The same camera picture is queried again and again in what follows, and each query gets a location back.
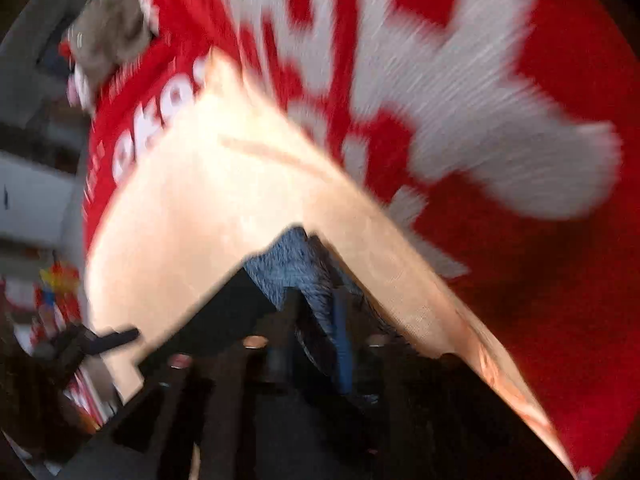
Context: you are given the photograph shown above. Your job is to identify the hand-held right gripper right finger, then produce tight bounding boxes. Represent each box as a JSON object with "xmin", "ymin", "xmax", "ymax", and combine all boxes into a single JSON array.
[{"xmin": 329, "ymin": 289, "xmax": 572, "ymax": 480}]

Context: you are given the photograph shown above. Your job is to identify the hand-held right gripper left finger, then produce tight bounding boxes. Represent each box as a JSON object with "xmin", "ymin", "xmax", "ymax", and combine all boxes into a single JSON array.
[{"xmin": 60, "ymin": 292, "xmax": 307, "ymax": 480}]

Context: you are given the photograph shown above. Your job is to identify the red printed blanket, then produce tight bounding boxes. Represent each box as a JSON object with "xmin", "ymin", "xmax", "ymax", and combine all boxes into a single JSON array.
[{"xmin": 80, "ymin": 0, "xmax": 640, "ymax": 480}]

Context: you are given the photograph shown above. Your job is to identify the beige plush toy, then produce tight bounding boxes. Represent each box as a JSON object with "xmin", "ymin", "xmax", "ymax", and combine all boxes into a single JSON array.
[{"xmin": 64, "ymin": 0, "xmax": 153, "ymax": 103}]

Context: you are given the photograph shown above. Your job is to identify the red yellow blue object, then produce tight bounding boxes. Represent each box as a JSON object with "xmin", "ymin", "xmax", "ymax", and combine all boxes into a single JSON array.
[{"xmin": 37, "ymin": 262, "xmax": 83, "ymax": 313}]

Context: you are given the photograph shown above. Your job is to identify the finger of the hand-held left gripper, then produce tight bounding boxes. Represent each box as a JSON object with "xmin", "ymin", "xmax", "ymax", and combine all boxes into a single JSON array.
[{"xmin": 94, "ymin": 328, "xmax": 142, "ymax": 353}]

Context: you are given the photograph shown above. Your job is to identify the black and blue-grey pants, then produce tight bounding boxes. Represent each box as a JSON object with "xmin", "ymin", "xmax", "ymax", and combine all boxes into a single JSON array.
[{"xmin": 135, "ymin": 226, "xmax": 401, "ymax": 396}]

